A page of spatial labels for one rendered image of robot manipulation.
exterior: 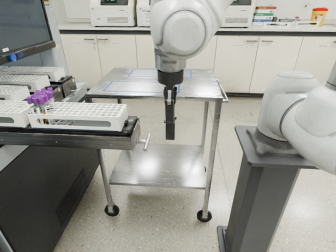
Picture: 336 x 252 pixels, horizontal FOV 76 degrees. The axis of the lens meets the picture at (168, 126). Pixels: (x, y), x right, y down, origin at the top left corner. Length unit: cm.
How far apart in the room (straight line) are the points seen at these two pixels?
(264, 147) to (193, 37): 56
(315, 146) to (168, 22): 45
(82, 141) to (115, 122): 13
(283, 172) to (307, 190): 101
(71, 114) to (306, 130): 67
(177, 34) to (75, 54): 297
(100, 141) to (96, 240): 83
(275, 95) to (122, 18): 249
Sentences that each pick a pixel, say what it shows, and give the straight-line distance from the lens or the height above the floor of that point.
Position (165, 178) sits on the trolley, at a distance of 129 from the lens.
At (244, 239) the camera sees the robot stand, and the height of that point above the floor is 23.
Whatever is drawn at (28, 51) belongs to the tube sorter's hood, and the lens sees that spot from 116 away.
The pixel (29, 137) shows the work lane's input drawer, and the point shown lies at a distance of 83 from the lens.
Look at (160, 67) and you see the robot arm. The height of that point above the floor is 102.
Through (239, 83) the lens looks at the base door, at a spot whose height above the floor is 21.
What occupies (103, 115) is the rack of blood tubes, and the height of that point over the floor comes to 86.
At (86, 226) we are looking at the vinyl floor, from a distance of 151.
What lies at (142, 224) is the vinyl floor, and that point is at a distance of 145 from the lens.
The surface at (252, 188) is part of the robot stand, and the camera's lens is 94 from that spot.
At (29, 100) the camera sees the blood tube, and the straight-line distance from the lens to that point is 78.
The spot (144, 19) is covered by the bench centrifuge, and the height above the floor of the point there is 99.
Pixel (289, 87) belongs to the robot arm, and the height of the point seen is 94.
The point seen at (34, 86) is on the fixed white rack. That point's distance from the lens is 114.
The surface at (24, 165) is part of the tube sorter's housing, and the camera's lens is 103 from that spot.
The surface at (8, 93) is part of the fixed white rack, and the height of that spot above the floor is 86.
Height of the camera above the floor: 117
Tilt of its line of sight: 30 degrees down
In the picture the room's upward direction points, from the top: straight up
